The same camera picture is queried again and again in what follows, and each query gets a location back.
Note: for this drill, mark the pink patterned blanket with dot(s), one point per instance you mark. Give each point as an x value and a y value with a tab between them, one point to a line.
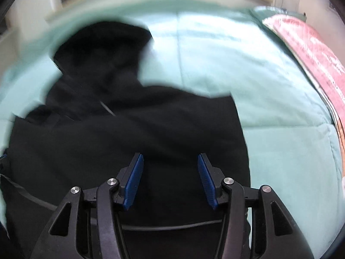
318	56

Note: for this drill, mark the black hoodie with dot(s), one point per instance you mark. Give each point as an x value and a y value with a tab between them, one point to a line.
129	129

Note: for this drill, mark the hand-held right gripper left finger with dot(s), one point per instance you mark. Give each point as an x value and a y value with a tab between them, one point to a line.
133	178

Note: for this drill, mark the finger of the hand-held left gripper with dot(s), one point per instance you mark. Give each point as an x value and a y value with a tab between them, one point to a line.
3	158

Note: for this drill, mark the mint green bed quilt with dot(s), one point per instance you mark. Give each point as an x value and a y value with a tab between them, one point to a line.
242	67

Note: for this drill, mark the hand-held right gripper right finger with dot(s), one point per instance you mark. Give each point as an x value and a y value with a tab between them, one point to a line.
207	179

